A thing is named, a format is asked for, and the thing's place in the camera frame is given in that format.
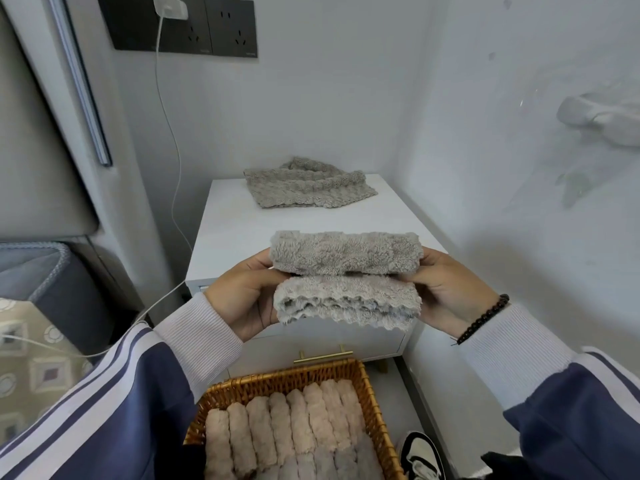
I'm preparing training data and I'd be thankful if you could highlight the person's left hand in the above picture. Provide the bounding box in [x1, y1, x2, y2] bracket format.
[203, 248, 291, 343]

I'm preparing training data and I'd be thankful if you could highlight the person's right hand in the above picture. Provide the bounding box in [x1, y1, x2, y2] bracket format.
[399, 247, 501, 339]

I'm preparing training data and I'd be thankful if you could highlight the orange wicker basket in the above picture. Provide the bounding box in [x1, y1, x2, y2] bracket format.
[183, 358, 407, 480]

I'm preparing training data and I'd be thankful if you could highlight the person's left forearm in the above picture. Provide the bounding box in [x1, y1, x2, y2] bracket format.
[0, 292, 245, 480]

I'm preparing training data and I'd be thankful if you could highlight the person's right forearm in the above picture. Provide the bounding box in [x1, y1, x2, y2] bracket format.
[457, 303, 640, 480]

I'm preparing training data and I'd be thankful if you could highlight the person's right shoe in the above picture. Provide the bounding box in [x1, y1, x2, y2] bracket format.
[399, 431, 447, 480]

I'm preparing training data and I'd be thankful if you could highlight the white nightstand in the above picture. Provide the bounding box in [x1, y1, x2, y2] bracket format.
[185, 173, 449, 381]

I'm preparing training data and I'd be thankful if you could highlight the patterned beige bedspread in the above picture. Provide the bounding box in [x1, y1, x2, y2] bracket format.
[0, 297, 96, 435]

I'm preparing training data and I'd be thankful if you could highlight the grey padded headboard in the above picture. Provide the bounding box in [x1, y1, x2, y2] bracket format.
[0, 9, 100, 241]

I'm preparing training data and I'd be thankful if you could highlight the silver headboard trim strip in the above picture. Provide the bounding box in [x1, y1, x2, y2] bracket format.
[45, 0, 113, 168]

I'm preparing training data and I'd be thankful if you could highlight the white charger plug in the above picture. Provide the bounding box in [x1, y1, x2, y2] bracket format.
[152, 0, 189, 21]

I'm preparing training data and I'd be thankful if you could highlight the black bead bracelet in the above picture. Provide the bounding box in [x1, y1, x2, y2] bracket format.
[455, 293, 511, 347]

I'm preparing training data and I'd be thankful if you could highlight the short gold drawer handle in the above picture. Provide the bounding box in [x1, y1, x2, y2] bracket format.
[293, 344, 355, 365]

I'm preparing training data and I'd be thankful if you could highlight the white charging cable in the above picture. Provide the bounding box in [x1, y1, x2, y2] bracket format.
[0, 17, 193, 359]

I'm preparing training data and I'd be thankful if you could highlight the narrow black wall socket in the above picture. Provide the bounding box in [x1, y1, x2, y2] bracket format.
[203, 0, 259, 59]

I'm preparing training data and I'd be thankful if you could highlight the wide black wall socket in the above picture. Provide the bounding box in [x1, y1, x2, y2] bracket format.
[95, 0, 213, 55]

